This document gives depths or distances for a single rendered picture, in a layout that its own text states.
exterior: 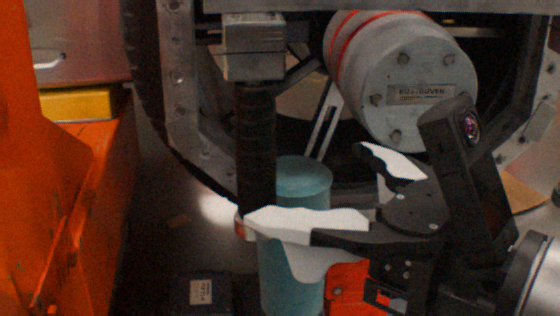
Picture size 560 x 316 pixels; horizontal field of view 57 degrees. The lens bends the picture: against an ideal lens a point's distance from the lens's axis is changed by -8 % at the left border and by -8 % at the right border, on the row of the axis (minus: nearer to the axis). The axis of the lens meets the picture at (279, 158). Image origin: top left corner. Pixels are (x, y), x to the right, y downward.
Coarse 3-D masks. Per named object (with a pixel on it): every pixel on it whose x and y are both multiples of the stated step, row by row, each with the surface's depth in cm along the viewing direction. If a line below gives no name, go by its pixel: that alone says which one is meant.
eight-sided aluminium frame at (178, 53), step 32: (160, 0) 61; (192, 0) 66; (160, 32) 63; (192, 32) 64; (544, 32) 68; (192, 64) 66; (544, 64) 70; (192, 96) 67; (544, 96) 74; (192, 128) 69; (512, 128) 76; (544, 128) 75; (192, 160) 72; (224, 160) 72; (512, 160) 77; (352, 192) 82
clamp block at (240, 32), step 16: (224, 16) 44; (240, 16) 43; (256, 16) 43; (272, 16) 43; (224, 32) 42; (240, 32) 42; (256, 32) 42; (272, 32) 42; (224, 48) 43; (240, 48) 43; (256, 48) 43; (272, 48) 43; (224, 64) 43; (240, 64) 43; (256, 64) 43; (272, 64) 44; (240, 80) 44
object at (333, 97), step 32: (288, 32) 76; (320, 32) 80; (480, 32) 78; (512, 32) 78; (320, 64) 78; (480, 64) 88; (512, 64) 79; (224, 96) 89; (480, 96) 85; (224, 128) 79; (288, 128) 99; (320, 128) 103; (352, 128) 103; (320, 160) 86; (352, 160) 92
